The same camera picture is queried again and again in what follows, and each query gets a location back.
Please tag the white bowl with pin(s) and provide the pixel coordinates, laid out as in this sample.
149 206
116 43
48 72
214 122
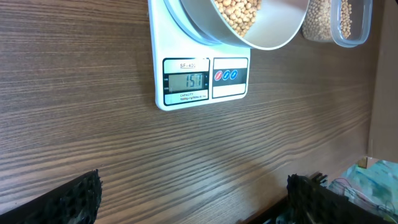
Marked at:
277 22

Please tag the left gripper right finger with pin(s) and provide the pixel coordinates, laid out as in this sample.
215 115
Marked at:
313 203

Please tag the clear plastic container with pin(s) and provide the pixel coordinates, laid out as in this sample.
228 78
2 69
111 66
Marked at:
361 23

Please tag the soybeans in bowl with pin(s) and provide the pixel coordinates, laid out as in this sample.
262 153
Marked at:
239 14

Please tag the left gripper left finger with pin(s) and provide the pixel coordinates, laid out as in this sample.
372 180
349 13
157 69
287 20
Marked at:
76 201

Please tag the soybeans pile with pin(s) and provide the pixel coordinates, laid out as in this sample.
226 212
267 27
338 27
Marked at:
317 23

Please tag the white digital kitchen scale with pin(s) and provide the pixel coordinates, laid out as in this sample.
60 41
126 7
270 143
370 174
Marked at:
190 67

